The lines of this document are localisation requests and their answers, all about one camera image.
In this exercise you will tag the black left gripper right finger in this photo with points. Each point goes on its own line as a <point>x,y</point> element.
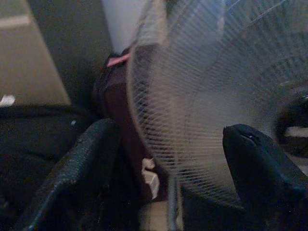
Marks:
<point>264,180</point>

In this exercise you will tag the grey electric fan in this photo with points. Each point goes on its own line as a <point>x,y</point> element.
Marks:
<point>204,84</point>

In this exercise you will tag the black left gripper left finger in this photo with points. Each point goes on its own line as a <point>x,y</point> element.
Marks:
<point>79,173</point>

